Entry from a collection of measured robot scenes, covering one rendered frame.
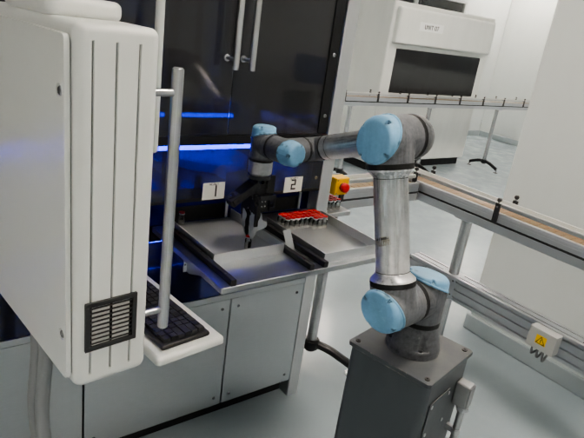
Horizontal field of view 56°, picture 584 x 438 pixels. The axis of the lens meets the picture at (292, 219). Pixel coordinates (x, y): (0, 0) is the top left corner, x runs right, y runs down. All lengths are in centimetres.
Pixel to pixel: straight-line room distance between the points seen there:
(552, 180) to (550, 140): 20
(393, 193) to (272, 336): 118
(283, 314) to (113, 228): 129
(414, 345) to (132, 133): 91
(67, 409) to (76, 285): 95
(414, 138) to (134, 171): 65
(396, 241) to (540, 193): 187
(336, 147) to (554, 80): 173
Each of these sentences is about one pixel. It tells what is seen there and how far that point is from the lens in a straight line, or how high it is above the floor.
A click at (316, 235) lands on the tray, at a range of 199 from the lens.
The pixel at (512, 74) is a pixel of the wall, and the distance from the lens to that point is 1094.
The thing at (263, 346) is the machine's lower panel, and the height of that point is 31.
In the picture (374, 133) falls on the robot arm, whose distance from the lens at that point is 131.
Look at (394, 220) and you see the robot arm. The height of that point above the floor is 118.
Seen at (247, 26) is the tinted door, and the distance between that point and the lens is 185.
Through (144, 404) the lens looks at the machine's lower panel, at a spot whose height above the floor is 21.
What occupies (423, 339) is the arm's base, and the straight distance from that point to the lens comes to 154.
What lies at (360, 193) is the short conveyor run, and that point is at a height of 91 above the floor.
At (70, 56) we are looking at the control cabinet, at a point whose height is 149.
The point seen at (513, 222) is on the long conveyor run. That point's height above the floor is 92.
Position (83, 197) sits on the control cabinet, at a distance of 111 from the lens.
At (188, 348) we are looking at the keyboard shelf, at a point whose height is 80.
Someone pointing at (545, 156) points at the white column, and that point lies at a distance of 313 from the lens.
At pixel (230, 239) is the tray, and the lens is 186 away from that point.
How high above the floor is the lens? 160
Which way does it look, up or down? 20 degrees down
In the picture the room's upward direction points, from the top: 8 degrees clockwise
